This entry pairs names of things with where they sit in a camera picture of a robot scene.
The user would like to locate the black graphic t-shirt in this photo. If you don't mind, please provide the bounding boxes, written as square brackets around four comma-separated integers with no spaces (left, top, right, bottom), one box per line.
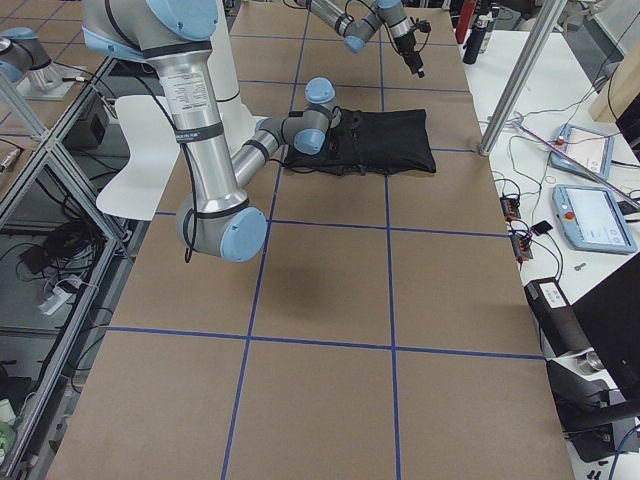
[284,109,437,176]

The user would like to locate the aluminium frame post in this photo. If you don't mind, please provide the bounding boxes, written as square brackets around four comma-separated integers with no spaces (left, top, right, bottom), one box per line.
[478,0,567,156]

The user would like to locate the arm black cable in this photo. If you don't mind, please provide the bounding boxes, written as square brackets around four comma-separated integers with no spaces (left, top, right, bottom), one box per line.
[94,49,201,264]

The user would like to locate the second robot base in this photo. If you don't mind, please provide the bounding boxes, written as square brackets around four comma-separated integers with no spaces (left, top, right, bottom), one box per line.
[1,27,85,101]

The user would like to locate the electronics board with wires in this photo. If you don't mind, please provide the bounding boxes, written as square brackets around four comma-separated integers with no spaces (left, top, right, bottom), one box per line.
[500,194,533,265]

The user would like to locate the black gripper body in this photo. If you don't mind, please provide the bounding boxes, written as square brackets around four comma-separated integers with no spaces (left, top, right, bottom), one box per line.
[328,109,363,155]
[397,33,425,78]

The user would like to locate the near blue teach pendant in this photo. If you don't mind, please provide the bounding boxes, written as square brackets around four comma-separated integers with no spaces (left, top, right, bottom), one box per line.
[552,185,637,255]

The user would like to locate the blue teach pendant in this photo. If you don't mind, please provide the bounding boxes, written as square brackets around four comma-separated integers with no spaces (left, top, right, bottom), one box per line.
[552,185,637,255]
[552,124,614,180]

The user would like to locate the black monitor and stand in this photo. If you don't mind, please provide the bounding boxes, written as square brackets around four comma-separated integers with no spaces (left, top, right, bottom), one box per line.
[547,255,639,462]

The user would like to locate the far blue teach pendant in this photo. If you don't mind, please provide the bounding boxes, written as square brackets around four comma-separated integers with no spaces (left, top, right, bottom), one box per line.
[552,124,614,180]

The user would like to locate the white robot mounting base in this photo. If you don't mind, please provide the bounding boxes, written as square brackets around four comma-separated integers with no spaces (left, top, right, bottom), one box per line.
[201,1,279,184]

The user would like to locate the white chair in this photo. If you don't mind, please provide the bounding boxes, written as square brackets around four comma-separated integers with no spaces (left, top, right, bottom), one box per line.
[96,95,180,221]

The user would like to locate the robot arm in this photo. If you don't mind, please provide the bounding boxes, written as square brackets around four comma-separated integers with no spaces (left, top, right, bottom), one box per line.
[294,0,431,78]
[83,1,341,262]

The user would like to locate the black water bottle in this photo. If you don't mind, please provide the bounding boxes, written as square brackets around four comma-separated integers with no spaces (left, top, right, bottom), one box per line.
[462,15,489,65]

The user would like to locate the brown table mat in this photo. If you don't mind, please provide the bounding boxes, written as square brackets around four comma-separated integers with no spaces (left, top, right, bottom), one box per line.
[48,3,573,479]

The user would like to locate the black box with label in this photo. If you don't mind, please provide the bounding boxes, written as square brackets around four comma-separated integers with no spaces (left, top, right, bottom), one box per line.
[524,277,592,358]

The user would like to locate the red cylinder bottle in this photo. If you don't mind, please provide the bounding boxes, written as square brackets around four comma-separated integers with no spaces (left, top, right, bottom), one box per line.
[455,0,476,45]

